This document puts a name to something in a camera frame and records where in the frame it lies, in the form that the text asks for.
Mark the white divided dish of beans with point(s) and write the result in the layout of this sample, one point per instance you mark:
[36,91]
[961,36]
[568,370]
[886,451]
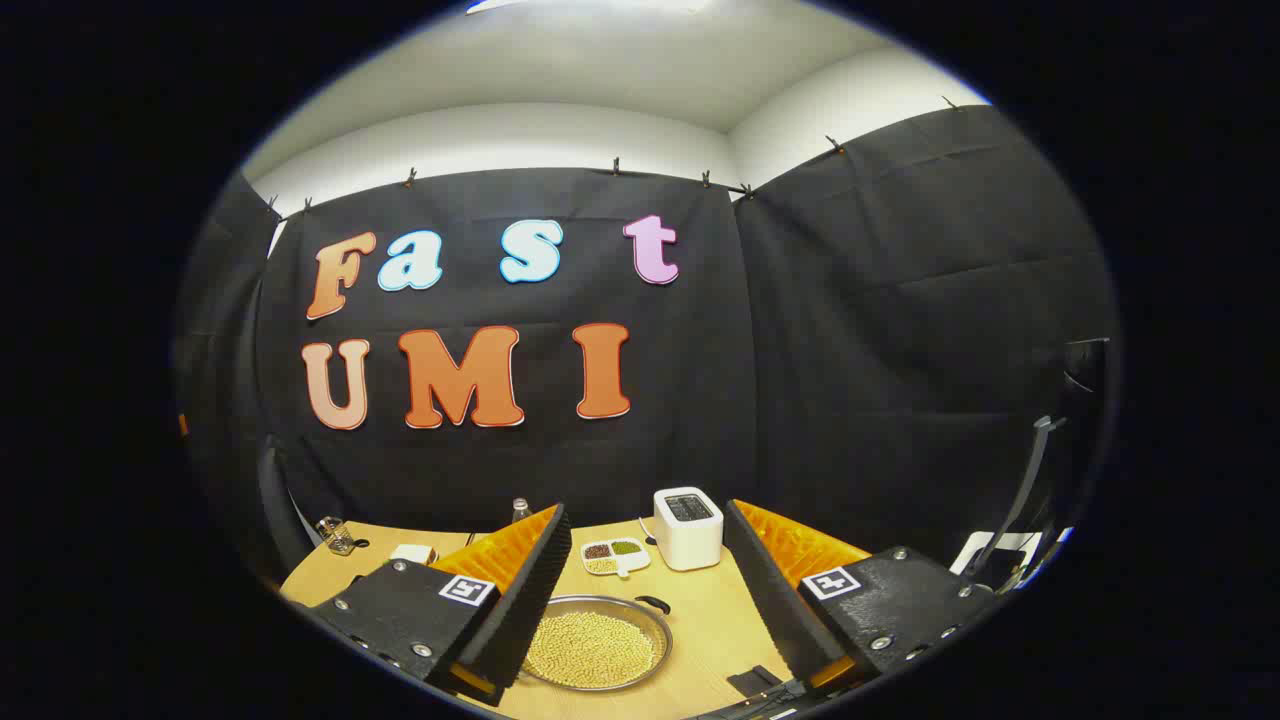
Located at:
[615,556]

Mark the sandwich on white plate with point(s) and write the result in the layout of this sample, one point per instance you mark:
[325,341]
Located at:
[412,554]

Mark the pile of yellow soybeans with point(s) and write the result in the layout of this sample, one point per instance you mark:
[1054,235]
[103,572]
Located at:
[590,650]

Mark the clear plastic water bottle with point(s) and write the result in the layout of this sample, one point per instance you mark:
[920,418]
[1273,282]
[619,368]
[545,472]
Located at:
[520,512]

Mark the clear square utensil holder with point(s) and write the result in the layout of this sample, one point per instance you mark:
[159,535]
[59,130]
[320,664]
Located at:
[338,536]

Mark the white toaster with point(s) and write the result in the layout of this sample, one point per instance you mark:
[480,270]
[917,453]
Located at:
[688,535]

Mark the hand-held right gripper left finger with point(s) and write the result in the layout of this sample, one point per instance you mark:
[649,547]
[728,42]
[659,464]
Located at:
[530,610]

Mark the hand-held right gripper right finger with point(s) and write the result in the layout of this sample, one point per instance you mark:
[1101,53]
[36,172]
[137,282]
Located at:
[775,610]

